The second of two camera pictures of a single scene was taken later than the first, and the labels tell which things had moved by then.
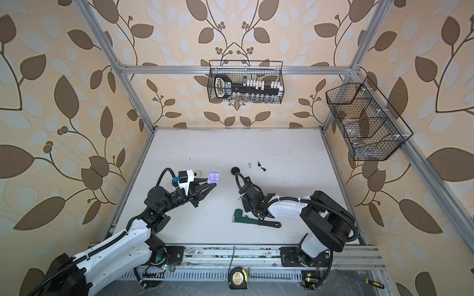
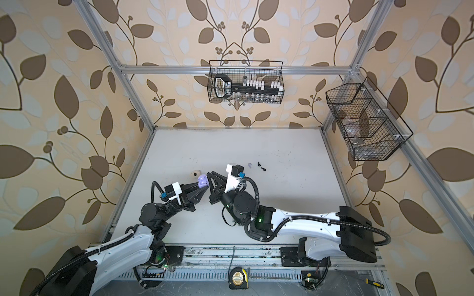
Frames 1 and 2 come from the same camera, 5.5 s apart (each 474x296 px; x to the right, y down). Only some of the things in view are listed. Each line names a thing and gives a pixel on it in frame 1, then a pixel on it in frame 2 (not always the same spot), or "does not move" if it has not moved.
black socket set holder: [224, 87] does not move
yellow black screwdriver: [374, 283] does not move
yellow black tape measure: [238, 278] does not move
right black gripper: [246, 207] to [215, 190]
